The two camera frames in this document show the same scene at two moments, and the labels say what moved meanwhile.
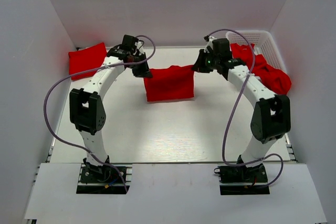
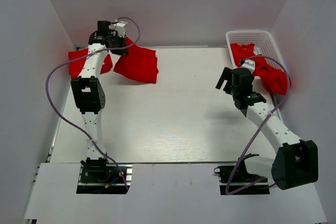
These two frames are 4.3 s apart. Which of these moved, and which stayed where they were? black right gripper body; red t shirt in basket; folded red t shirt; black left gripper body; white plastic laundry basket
Moved: black right gripper body; black left gripper body
Stayed: white plastic laundry basket; red t shirt in basket; folded red t shirt
